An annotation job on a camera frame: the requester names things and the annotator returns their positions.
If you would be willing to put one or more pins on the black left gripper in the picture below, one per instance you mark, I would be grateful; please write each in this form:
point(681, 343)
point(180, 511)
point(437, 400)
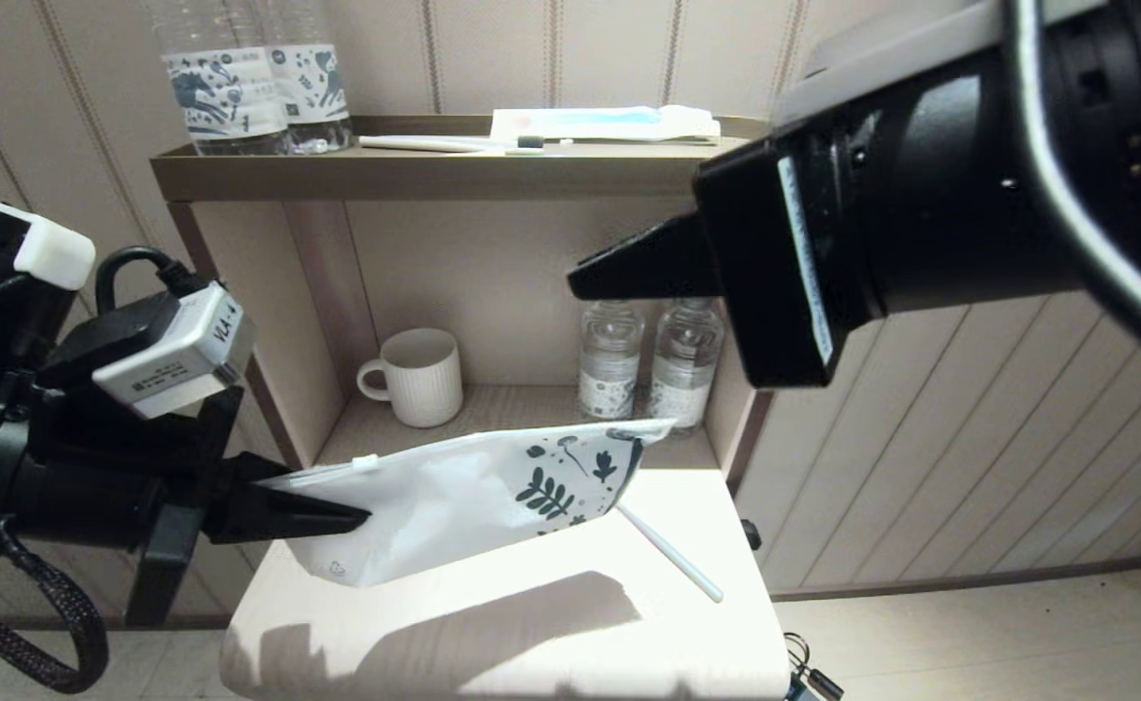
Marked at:
point(171, 458)

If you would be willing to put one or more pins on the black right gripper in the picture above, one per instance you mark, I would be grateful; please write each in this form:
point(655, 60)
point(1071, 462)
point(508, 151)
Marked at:
point(785, 273)

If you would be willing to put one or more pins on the white blue plastic wrapper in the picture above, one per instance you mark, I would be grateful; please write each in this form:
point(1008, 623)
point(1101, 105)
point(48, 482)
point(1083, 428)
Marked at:
point(454, 497)

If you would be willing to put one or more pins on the pale green toothbrush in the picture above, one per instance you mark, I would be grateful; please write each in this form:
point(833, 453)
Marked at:
point(673, 555)

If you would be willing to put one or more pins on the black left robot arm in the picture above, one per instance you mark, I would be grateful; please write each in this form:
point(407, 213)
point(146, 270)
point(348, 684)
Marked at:
point(25, 487)

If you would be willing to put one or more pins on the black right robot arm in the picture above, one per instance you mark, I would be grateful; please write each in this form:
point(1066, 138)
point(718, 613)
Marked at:
point(1018, 175)

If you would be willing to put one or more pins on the small clear water bottle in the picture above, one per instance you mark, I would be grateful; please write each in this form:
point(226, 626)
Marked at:
point(609, 370)
point(684, 370)

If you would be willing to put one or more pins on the white ribbed mug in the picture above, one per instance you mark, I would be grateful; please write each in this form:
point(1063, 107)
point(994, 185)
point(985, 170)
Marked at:
point(424, 385)

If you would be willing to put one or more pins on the brown open shelf unit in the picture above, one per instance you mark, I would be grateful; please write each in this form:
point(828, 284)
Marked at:
point(434, 177)

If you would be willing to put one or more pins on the white toothbrush dark bristles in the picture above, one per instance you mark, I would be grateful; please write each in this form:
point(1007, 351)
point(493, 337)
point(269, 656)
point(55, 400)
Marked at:
point(434, 144)

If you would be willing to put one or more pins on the small black knob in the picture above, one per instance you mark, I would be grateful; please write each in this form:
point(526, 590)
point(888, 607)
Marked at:
point(750, 534)

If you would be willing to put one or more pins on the large clear water bottle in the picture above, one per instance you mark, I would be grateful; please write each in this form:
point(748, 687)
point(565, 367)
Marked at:
point(317, 88)
point(220, 92)

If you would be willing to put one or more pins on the black key bunch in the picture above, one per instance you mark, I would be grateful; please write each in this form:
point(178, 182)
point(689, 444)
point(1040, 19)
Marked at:
point(809, 677)

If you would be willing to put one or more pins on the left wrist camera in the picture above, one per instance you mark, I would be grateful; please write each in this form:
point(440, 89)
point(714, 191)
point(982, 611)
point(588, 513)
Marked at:
point(181, 365)

